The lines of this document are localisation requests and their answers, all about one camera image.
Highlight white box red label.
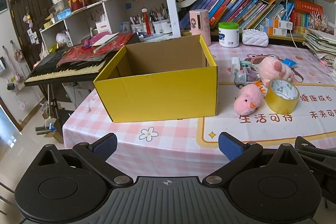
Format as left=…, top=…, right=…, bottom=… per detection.
left=95, top=21, right=112, bottom=35

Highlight orange and white box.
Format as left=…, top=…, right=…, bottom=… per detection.
left=265, top=18, right=293, bottom=30
left=260, top=25, right=288, bottom=36

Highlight blue packet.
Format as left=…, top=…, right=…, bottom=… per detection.
left=282, top=58, right=299, bottom=67

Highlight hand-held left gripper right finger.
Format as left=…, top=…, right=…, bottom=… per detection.
left=202, top=132, right=311, bottom=186

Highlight clear packing tape roll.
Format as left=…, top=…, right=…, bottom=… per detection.
left=266, top=79, right=300, bottom=114

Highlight row of leaning books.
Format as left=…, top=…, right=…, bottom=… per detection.
left=203, top=0, right=294, bottom=30

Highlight keyboard stand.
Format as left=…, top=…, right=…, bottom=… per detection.
left=35, top=82, right=69, bottom=143

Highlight pink cylindrical humidifier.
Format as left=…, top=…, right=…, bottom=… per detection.
left=189, top=9, right=211, bottom=46

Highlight yellow cardboard box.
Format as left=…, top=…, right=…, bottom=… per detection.
left=93, top=35, right=218, bottom=123

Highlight white quilted pouch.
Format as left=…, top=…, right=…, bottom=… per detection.
left=242, top=29, right=269, bottom=46

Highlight white pen cup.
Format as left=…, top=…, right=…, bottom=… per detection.
left=152, top=20, right=164, bottom=35
left=161, top=19, right=173, bottom=35
left=131, top=23, right=145, bottom=36

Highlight large pink plush pig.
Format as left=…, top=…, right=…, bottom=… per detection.
left=259, top=56, right=295, bottom=87

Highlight pink checked tablecloth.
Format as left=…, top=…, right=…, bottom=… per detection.
left=63, top=42, right=336, bottom=181

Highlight red boxed books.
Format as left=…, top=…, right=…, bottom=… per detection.
left=291, top=0, right=324, bottom=34

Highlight white shelf unit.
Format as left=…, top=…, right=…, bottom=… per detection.
left=39, top=0, right=181, bottom=47

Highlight white can green lid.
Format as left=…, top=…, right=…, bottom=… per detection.
left=218, top=22, right=240, bottom=48

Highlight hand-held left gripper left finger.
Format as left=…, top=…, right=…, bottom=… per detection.
left=35, top=133, right=133, bottom=188

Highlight black electronic keyboard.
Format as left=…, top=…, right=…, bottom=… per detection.
left=24, top=49, right=109, bottom=87

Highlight pink plastic bag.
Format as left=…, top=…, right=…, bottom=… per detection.
left=56, top=31, right=72, bottom=44

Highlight stack of papers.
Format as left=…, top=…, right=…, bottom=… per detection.
left=303, top=28, right=336, bottom=68

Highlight grey toy truck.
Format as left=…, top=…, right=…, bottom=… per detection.
left=234, top=68, right=259, bottom=89

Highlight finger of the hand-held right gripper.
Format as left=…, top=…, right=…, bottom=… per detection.
left=294, top=136, right=336, bottom=161

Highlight small pink plush pig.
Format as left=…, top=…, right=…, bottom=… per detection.
left=234, top=84, right=265, bottom=115

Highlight colourful hairclip ornament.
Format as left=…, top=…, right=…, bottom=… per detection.
left=307, top=10, right=330, bottom=30

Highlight white envelope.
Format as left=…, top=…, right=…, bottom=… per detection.
left=91, top=34, right=120, bottom=47

